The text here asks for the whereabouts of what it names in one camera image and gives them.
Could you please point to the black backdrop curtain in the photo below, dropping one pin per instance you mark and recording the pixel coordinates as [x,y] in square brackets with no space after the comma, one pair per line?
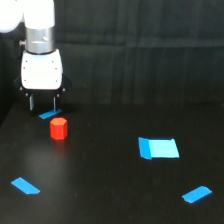
[142,51]

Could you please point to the blue tape strip bottom left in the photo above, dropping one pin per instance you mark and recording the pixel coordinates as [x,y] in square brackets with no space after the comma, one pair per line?
[25,186]

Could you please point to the blue tape strip top left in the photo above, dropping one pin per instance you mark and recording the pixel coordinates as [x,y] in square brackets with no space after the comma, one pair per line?
[50,114]

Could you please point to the blue tape strip bottom right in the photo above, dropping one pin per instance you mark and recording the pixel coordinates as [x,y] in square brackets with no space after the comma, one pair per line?
[196,194]

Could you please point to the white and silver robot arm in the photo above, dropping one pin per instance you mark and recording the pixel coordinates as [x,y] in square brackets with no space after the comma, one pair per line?
[38,17]

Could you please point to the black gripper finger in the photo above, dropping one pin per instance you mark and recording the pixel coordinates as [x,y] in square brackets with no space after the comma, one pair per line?
[32,107]
[56,101]

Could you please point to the red hexagonal block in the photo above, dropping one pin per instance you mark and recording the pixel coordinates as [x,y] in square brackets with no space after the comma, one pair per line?
[59,128]

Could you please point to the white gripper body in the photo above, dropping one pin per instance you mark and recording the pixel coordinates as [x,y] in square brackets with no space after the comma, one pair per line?
[42,72]

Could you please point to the light blue paper square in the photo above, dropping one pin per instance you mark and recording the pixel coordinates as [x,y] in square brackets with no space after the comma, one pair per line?
[150,148]

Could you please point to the blue tape strip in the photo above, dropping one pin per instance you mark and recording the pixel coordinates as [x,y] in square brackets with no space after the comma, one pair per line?
[25,186]
[50,114]
[196,194]

